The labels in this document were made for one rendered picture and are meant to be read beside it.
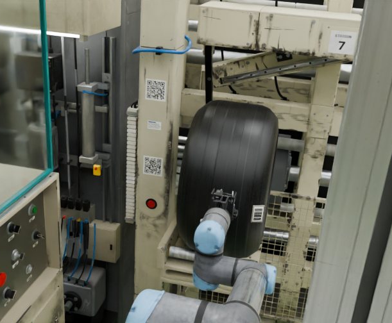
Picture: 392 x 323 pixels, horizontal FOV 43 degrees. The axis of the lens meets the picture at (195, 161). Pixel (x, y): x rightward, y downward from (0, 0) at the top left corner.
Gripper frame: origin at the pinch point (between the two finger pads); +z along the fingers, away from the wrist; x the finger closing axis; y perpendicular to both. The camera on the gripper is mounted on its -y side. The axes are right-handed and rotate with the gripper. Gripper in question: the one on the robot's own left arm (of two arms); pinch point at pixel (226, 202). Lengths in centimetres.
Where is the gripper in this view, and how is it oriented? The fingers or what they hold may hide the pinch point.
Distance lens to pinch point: 159.3
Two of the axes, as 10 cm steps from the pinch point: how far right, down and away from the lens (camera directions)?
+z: 2.0, -2.5, 9.5
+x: -9.7, -1.4, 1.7
